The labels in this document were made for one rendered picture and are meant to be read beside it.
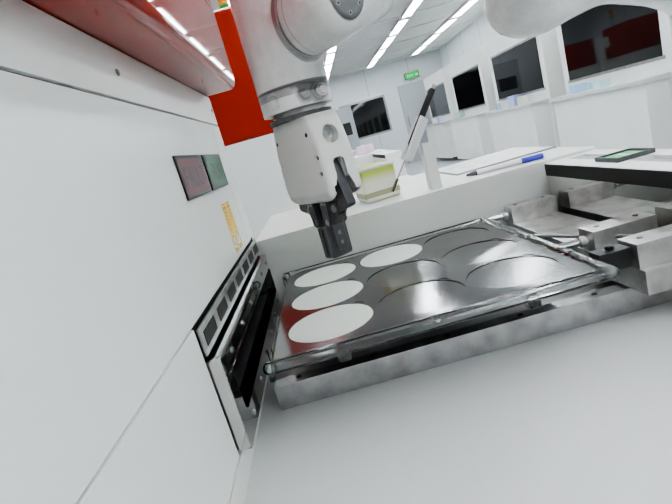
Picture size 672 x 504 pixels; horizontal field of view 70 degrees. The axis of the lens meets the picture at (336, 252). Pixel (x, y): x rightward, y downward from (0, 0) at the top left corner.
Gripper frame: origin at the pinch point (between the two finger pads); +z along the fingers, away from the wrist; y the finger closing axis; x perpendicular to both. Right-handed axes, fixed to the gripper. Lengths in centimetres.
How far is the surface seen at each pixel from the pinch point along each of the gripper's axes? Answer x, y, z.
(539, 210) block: -40.9, -1.1, 8.9
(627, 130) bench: -473, 176, 53
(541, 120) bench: -582, 329, 34
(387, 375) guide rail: 3.3, -7.8, 15.2
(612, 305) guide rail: -19.1, -22.3, 14.4
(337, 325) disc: 6.3, -5.3, 8.0
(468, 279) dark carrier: -9.0, -11.5, 8.0
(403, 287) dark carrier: -4.9, -4.5, 8.0
